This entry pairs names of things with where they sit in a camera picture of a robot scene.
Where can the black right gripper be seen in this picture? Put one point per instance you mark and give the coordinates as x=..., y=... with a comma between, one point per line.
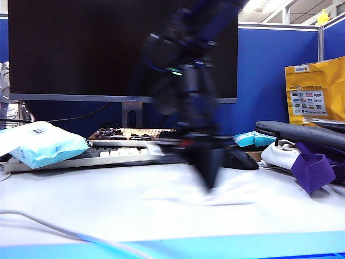
x=198, y=118

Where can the white wet wipe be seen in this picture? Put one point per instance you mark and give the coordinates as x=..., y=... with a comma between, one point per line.
x=229, y=198

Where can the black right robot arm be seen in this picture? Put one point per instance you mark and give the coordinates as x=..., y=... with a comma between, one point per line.
x=205, y=21

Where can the light blue wet wipes pack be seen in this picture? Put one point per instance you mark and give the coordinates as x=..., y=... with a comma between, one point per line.
x=48, y=145

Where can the black computer mouse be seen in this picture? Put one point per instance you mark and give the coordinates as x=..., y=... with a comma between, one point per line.
x=245, y=162

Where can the light blue snack packet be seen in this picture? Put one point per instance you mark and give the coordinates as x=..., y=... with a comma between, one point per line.
x=256, y=140

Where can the white cloth bag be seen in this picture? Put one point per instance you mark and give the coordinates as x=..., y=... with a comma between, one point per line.
x=277, y=156

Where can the white tray of cherries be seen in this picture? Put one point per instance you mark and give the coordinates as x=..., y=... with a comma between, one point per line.
x=121, y=142

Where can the grey laptop sleeve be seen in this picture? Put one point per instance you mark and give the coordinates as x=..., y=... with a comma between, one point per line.
x=296, y=132

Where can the silver monitor stand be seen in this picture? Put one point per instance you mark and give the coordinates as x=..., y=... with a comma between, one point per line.
x=125, y=113

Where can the blue cubicle partition panel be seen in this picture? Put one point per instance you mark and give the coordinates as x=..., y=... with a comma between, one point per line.
x=334, y=40
x=264, y=81

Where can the purple cloth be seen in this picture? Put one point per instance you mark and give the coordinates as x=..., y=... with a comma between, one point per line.
x=312, y=172

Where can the white mechanical keyboard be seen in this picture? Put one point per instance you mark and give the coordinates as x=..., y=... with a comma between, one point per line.
x=81, y=162

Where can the purple fabric bag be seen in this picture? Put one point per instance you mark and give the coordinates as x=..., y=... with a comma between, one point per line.
x=339, y=167

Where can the yellow paper bag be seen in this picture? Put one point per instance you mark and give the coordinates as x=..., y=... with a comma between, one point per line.
x=323, y=81

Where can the black computer monitor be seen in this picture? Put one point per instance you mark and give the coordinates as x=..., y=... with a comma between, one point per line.
x=67, y=54

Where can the yellow rubber duck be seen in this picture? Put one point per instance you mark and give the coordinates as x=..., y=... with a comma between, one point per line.
x=323, y=16

